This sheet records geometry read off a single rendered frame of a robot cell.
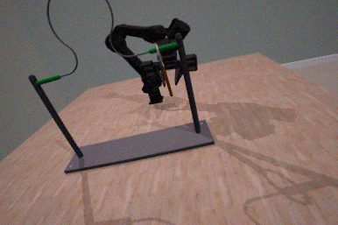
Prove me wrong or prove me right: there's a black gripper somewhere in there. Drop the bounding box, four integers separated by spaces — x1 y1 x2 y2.
140 50 198 87

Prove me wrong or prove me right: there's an orange handle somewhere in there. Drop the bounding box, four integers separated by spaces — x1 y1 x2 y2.
156 45 173 96

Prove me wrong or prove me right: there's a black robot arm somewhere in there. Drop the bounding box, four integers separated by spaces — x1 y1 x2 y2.
111 18 191 104

